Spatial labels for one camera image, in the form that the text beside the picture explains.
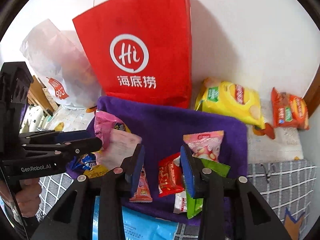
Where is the pink peach snack packet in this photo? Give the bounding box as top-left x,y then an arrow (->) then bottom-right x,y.
95,129 -> 142,170

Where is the left hand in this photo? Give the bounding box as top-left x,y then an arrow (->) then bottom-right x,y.
15,178 -> 42,218

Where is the green snack packet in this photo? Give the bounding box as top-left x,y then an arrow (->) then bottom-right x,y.
186,159 -> 231,219

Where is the yellow snack packet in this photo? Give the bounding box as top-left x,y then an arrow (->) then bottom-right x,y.
84,165 -> 109,179

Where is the pink small sausage packet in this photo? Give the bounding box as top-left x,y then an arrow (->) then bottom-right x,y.
130,167 -> 152,203

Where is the white red small packet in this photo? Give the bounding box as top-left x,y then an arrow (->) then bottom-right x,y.
173,191 -> 187,214

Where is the red square snack packet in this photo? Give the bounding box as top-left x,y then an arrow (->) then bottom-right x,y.
158,152 -> 184,197

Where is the pink strawberry snack bag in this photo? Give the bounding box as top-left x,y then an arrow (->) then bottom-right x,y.
183,131 -> 224,163

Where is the dark blue snack packet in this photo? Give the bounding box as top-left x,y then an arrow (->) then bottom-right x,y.
69,153 -> 97,171

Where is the blue wet wipes pack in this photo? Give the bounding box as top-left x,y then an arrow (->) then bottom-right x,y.
92,195 -> 180,240

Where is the pink yellow chip bag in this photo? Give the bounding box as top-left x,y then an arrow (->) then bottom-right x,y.
94,110 -> 131,150

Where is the purple towel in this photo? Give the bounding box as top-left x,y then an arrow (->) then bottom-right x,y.
66,95 -> 249,233

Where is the grey checked sofa cover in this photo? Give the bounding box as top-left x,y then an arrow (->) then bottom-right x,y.
36,159 -> 316,235

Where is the white Miniso plastic bag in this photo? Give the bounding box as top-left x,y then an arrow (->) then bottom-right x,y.
20,20 -> 102,108

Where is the yellow chips bag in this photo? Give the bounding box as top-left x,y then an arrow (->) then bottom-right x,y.
194,77 -> 265,129

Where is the orange red snack bag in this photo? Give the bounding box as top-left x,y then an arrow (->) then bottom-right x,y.
271,87 -> 309,130

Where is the red paper Haidilao bag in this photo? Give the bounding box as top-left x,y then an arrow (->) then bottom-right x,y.
73,0 -> 192,108

